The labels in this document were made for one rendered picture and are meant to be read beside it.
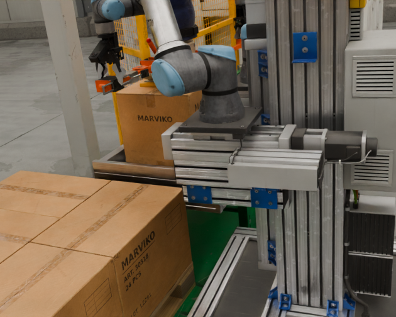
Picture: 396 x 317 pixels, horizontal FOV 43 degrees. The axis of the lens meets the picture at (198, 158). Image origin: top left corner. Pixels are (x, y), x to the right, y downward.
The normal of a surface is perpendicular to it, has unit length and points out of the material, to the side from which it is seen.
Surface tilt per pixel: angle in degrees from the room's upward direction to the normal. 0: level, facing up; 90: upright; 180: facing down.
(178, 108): 90
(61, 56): 90
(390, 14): 90
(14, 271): 0
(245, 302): 0
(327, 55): 90
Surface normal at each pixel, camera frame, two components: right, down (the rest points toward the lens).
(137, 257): 0.91, 0.07
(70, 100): -0.40, 0.38
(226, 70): 0.49, 0.28
